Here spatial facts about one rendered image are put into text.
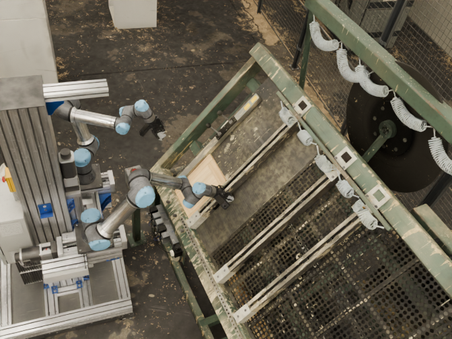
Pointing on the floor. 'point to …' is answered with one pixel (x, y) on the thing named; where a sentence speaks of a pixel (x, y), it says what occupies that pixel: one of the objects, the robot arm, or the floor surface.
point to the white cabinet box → (133, 13)
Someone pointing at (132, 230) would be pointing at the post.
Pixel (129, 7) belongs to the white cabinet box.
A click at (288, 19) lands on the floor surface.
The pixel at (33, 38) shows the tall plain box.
